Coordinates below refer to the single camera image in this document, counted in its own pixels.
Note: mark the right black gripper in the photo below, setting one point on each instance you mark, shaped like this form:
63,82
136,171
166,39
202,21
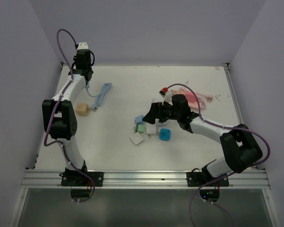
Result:
156,111

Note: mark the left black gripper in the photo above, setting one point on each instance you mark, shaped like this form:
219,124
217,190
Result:
75,58

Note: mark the light blue charger plug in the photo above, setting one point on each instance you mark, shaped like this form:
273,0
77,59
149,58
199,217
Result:
139,120

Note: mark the green charger plug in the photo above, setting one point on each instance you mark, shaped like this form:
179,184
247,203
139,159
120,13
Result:
140,128

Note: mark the blue round plug adapter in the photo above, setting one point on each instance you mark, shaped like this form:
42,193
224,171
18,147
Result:
164,134

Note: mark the pink power strip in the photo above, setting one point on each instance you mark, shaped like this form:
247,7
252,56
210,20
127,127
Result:
194,105

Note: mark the tan cube socket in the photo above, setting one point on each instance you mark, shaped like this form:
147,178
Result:
82,109

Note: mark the white cube charger plug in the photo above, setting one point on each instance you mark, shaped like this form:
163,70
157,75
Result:
151,129

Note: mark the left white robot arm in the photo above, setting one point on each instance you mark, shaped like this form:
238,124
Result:
60,123

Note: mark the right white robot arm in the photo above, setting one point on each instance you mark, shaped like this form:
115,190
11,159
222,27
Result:
240,149

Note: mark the red pink charger plug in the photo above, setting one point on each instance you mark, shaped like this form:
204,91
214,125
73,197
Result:
190,97

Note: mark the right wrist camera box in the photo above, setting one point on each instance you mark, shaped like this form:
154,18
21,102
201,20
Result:
166,95

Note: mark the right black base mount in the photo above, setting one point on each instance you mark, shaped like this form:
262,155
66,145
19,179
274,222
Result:
196,178

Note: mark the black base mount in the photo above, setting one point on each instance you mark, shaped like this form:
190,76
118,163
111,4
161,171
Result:
196,178
75,179

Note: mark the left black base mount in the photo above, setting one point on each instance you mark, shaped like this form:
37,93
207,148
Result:
75,179

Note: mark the aluminium front rail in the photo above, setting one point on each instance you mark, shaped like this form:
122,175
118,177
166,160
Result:
113,179

